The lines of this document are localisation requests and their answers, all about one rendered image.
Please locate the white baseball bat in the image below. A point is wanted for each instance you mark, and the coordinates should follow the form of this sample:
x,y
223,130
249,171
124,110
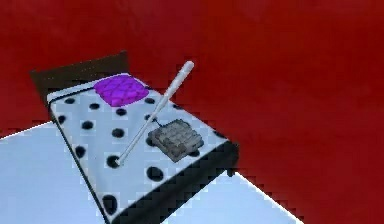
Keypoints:
x,y
159,106

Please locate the purple quilted pillow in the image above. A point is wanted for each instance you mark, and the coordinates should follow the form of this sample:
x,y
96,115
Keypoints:
x,y
120,90

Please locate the grey keyboard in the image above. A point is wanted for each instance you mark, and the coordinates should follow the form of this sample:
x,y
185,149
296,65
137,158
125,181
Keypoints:
x,y
176,139

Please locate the white black-dotted bed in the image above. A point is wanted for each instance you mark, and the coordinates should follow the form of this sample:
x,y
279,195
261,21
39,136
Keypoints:
x,y
100,140

